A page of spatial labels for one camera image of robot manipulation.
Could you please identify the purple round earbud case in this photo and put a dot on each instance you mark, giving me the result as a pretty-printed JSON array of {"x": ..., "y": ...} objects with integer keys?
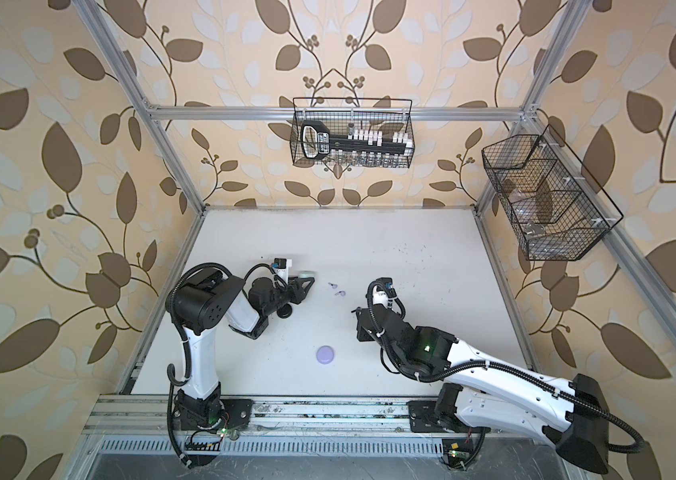
[{"x": 325, "y": 355}]

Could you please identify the black wire basket wall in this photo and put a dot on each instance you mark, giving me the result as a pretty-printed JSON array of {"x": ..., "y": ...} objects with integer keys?
[
  {"x": 556, "y": 207},
  {"x": 386, "y": 114}
]

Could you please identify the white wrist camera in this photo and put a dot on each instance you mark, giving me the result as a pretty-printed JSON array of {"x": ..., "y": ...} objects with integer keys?
[
  {"x": 382, "y": 292},
  {"x": 281, "y": 267}
]

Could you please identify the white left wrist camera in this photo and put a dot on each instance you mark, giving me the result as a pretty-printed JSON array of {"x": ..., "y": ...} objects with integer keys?
[{"x": 281, "y": 267}]

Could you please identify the black socket holder tool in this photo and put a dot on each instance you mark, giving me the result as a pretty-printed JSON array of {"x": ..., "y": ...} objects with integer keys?
[{"x": 318, "y": 142}]

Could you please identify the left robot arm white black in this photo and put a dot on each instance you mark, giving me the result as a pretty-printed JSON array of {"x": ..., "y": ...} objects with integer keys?
[{"x": 204, "y": 296}]

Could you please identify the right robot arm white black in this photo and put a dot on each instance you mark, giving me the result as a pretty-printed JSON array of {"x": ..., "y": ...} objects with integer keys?
[{"x": 481, "y": 391}]

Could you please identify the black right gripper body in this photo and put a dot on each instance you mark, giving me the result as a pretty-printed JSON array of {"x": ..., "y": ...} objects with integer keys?
[{"x": 362, "y": 334}]

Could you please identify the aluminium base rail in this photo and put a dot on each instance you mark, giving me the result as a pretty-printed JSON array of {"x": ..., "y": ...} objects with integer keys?
[{"x": 312, "y": 426}]

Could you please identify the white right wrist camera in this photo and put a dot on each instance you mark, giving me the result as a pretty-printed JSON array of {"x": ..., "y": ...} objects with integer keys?
[{"x": 382, "y": 292}]

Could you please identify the black round earbud case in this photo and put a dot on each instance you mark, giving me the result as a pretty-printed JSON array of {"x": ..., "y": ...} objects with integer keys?
[{"x": 285, "y": 311}]

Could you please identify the black wire basket right wall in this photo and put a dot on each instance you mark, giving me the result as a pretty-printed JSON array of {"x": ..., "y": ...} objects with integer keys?
[{"x": 556, "y": 207}]

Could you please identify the black wire basket back wall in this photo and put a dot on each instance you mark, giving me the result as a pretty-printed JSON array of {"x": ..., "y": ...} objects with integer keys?
[{"x": 386, "y": 114}]

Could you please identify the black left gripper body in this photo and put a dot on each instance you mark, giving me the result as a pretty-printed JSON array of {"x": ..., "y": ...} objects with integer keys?
[{"x": 281, "y": 296}]

